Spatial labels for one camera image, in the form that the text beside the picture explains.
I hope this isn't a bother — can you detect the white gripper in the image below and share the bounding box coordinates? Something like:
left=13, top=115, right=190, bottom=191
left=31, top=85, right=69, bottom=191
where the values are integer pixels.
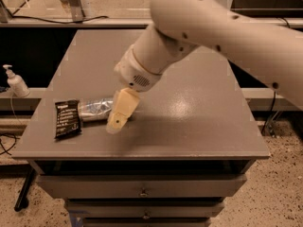
left=106, top=45, right=162, bottom=134

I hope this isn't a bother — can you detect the silver redbull can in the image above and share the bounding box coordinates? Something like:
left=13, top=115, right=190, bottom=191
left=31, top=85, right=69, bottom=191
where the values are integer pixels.
left=78, top=98, right=113, bottom=122

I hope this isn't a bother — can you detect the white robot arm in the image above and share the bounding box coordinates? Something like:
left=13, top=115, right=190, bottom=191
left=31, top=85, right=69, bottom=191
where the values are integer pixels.
left=106, top=0, right=303, bottom=133

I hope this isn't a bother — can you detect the black rxbar chocolate wrapper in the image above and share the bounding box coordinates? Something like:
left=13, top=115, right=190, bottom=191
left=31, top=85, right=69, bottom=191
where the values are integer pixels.
left=55, top=100, right=81, bottom=139

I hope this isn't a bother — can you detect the white pump bottle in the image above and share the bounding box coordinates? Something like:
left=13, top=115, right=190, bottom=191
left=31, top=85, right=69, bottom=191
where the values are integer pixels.
left=3, top=64, right=30, bottom=97

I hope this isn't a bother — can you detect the metal frame post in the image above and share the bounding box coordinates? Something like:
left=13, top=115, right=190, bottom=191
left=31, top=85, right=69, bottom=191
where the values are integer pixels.
left=68, top=0, right=84, bottom=23

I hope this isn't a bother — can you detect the black floor cable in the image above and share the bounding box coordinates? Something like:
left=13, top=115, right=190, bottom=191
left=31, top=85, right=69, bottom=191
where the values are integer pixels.
left=0, top=132, right=18, bottom=157

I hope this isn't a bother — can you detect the black cable on ledge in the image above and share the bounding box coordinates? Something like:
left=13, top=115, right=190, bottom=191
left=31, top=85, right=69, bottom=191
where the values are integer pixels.
left=6, top=8, right=110, bottom=26

